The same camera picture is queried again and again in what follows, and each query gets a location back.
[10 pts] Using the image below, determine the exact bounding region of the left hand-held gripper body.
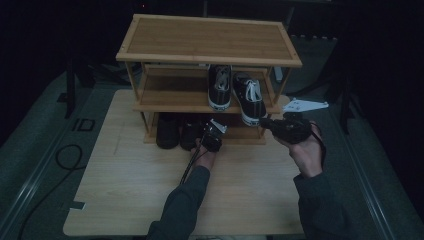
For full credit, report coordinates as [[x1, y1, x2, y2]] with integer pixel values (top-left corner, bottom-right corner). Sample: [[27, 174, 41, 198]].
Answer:
[[199, 118, 228, 153]]

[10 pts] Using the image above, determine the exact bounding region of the black metal stand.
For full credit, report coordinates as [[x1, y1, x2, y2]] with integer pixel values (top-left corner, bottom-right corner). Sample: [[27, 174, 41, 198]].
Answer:
[[56, 58, 98, 119], [286, 63, 366, 135]]

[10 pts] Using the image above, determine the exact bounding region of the black white canvas sneaker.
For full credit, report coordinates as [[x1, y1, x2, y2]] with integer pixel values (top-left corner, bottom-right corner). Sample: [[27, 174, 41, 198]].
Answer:
[[208, 64, 233, 112], [233, 71, 268, 127]]

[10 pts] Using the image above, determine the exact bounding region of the black shoe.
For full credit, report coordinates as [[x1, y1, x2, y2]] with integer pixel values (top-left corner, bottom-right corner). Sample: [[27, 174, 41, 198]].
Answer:
[[179, 113, 209, 152], [155, 112, 181, 150]]

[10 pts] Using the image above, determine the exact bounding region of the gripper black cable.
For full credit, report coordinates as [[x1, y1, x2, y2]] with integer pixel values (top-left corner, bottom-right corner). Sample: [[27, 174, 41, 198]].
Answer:
[[179, 143, 203, 186], [309, 122, 327, 168]]

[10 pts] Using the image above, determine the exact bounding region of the black floor cable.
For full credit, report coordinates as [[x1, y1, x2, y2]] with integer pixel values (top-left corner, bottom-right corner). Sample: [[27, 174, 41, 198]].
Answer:
[[16, 143, 84, 240]]

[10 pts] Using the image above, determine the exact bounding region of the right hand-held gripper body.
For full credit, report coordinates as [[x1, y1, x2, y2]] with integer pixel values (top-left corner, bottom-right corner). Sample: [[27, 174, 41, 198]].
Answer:
[[275, 97, 329, 145]]

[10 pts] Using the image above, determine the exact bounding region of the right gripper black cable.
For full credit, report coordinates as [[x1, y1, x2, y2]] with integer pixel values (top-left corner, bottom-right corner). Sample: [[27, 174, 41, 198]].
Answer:
[[309, 122, 327, 168]]

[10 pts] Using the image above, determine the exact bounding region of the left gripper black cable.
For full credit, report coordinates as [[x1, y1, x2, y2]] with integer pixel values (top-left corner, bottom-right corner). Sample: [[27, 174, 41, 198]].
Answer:
[[179, 143, 203, 186]]

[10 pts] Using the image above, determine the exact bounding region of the wooden shoe rack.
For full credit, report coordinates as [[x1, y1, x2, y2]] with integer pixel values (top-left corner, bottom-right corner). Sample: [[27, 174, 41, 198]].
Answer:
[[115, 13, 304, 147]]

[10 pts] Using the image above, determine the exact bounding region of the person's right hand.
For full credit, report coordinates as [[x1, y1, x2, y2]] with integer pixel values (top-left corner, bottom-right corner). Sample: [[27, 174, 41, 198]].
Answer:
[[276, 123, 324, 179]]

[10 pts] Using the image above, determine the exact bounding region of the person's left hand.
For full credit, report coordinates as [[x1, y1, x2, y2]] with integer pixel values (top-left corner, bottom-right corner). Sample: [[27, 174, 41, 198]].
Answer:
[[191, 139, 218, 171]]

